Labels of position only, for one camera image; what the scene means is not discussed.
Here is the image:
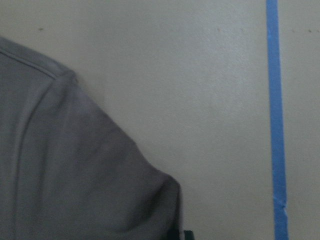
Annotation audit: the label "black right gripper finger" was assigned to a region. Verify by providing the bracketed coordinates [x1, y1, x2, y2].
[183, 230, 195, 240]

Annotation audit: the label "dark brown t-shirt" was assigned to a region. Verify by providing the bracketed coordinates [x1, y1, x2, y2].
[0, 38, 183, 240]

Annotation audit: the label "blue tape grid lines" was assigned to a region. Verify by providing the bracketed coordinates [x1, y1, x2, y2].
[265, 0, 289, 240]

